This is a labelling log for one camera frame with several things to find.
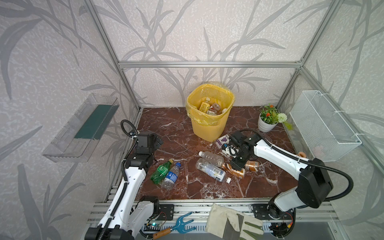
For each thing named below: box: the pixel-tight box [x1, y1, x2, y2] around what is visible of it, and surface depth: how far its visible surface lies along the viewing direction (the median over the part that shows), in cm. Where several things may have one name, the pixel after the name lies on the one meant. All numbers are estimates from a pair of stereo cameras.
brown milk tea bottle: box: [244, 160, 259, 172], surface depth 86 cm
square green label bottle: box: [206, 110, 217, 116], surface depth 96 cm
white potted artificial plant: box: [257, 103, 293, 133], surface depth 99 cm
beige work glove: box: [205, 203, 264, 240], surface depth 71 cm
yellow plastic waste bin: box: [185, 82, 235, 142], surface depth 93 cm
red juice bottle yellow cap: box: [210, 103, 221, 113], surface depth 100 cm
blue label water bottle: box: [160, 162, 181, 191], surface depth 83 cm
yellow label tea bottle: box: [199, 97, 211, 114], surface depth 100 cm
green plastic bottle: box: [150, 159, 174, 185], surface depth 86 cm
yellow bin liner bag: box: [186, 82, 235, 126], surface depth 93 cm
